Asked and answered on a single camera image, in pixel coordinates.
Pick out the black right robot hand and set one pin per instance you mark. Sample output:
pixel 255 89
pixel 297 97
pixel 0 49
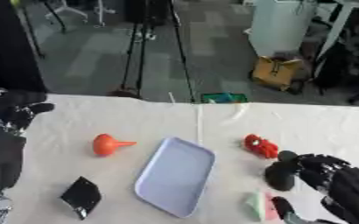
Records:
pixel 341 180

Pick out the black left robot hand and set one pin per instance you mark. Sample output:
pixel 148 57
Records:
pixel 13 105

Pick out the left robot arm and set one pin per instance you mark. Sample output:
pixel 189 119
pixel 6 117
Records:
pixel 1 157

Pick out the black curtain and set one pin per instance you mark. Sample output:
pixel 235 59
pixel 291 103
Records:
pixel 6 43

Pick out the green pink watermelon slice toy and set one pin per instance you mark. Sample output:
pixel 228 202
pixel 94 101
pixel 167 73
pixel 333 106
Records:
pixel 261 206

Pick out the red lumpy toy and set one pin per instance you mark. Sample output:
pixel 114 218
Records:
pixel 261 145

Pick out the orange pear-shaped toy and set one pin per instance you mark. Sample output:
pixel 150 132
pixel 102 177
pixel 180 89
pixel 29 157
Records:
pixel 105 145

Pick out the black square packet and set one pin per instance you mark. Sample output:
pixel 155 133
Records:
pixel 81 196

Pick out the white chair base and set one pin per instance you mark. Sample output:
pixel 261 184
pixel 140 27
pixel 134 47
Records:
pixel 80 11

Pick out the yellow bag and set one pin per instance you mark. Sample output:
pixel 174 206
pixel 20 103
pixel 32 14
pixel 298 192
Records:
pixel 276 73

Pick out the black tripod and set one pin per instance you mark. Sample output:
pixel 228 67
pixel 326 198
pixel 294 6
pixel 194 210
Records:
pixel 141 46

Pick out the green crate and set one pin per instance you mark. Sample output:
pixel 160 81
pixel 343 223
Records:
pixel 224 98

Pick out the white cabinet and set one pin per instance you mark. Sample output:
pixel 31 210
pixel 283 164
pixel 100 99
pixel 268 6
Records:
pixel 282 26

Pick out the lavender plastic tray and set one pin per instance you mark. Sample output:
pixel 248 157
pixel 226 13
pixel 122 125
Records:
pixel 175 176

